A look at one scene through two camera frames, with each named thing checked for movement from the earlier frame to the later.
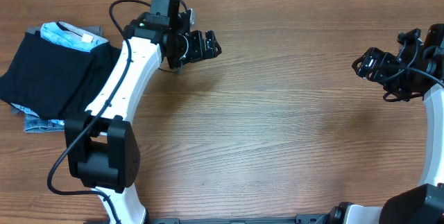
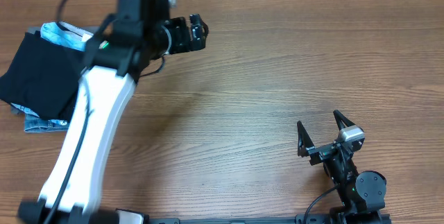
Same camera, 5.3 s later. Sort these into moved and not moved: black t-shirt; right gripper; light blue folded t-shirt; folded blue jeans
Moved: right gripper
Not moved: black t-shirt; light blue folded t-shirt; folded blue jeans
